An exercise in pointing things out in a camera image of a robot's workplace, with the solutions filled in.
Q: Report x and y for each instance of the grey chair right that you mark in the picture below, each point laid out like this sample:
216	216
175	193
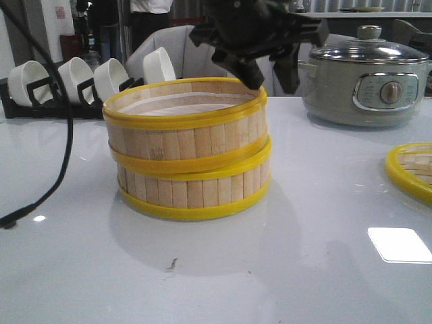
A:
271	83

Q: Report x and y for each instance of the person in white shirt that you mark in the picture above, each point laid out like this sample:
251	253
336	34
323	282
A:
147	17

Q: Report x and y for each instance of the grey chair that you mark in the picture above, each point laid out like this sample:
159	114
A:
271	83
188	60

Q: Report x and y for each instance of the bamboo steamer basket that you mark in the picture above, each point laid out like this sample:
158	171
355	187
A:
198	196
186	143

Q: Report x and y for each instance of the woven bamboo steamer lid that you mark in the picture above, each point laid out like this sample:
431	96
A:
408	166

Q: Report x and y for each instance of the glass pot lid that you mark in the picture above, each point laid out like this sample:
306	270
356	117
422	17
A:
369	47

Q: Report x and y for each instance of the black bowl rack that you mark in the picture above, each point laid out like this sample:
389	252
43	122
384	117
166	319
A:
47	100

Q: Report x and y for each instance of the white paper liner left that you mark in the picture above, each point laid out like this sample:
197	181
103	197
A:
184	104

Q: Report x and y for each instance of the white bowl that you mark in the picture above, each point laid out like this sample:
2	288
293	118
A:
108	78
20	77
74	72
157	67

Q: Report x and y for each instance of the grey-green electric cooking pot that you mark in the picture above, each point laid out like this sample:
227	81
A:
363	94

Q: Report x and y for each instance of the white bowl far left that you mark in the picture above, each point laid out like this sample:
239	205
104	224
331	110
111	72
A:
20	77

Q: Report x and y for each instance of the grey chair left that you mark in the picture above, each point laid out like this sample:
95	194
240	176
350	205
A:
188	60

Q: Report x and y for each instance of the white bowl rightmost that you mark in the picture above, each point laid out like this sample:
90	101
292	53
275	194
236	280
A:
157	67

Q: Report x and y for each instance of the person in dark trousers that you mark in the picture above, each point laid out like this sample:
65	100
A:
102	19

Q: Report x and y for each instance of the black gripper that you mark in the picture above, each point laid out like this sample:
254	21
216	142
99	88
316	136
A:
242	31

